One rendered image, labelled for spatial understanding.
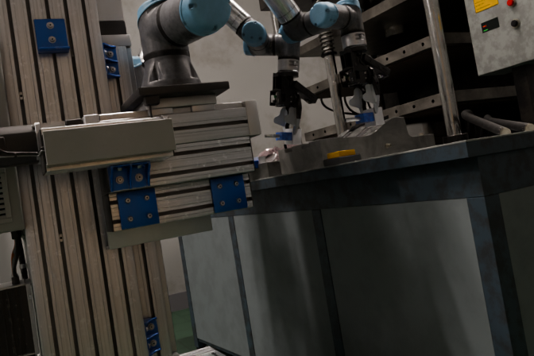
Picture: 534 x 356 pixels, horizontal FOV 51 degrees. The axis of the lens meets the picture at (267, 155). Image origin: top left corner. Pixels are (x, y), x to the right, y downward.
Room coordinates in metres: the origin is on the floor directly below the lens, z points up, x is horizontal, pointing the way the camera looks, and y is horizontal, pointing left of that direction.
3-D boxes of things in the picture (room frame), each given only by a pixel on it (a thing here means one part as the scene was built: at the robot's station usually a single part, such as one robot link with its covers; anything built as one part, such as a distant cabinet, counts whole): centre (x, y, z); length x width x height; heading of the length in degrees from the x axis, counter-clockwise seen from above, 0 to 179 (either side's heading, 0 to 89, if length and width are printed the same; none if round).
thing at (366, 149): (2.02, -0.32, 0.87); 0.50 x 0.26 x 0.14; 120
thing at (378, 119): (1.75, -0.31, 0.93); 0.13 x 0.05 x 0.05; 120
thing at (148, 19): (1.41, 0.20, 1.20); 0.13 x 0.12 x 0.14; 45
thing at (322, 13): (1.70, -0.24, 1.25); 0.11 x 0.11 x 0.08; 45
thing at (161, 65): (1.41, 0.21, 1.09); 0.15 x 0.15 x 0.10
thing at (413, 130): (2.89, -0.74, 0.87); 0.50 x 0.27 x 0.17; 120
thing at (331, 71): (2.95, -0.41, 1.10); 0.05 x 0.05 x 1.30
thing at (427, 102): (3.00, -0.83, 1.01); 1.10 x 0.74 x 0.05; 30
